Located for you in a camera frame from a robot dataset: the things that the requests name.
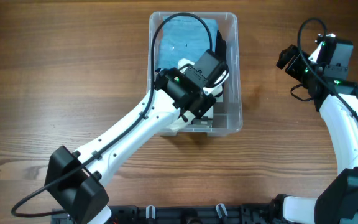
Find black garment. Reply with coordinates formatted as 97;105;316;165
215;30;227;62

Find blue denim jeans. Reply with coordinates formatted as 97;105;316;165
155;16;218;69

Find cream white cloth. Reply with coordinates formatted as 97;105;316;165
166;58;225;131

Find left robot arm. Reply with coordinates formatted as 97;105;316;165
45;50;229;223

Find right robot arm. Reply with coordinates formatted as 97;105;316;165
274;34;358;223

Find clear plastic storage container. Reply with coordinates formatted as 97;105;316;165
159;12;243;136

